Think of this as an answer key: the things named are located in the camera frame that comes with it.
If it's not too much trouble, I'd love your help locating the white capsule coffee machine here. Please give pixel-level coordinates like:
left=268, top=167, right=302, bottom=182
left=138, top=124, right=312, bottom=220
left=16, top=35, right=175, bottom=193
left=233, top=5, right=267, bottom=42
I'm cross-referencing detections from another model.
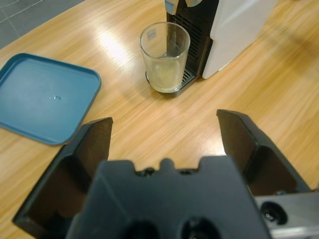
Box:
left=163, top=0, right=279, bottom=80

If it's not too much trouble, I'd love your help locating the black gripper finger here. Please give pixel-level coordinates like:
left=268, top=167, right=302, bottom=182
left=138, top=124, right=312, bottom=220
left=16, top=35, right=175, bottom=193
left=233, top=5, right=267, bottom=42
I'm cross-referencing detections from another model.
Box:
left=216, top=109, right=312, bottom=197
left=12, top=117, right=114, bottom=238

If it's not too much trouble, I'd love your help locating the teal plastic tray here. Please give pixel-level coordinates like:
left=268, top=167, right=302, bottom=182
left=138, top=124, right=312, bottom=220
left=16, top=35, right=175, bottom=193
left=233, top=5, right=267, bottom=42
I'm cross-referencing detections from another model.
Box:
left=0, top=52, right=102, bottom=146

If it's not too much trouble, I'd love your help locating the clear drinking glass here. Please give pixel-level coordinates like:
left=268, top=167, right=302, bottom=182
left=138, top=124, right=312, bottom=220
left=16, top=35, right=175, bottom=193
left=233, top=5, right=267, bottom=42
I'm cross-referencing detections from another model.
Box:
left=139, top=21, right=191, bottom=94

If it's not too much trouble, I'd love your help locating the metal grate drip tray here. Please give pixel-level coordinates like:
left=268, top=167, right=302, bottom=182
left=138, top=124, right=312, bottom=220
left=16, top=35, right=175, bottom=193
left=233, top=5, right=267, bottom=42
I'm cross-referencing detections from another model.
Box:
left=146, top=69, right=195, bottom=97

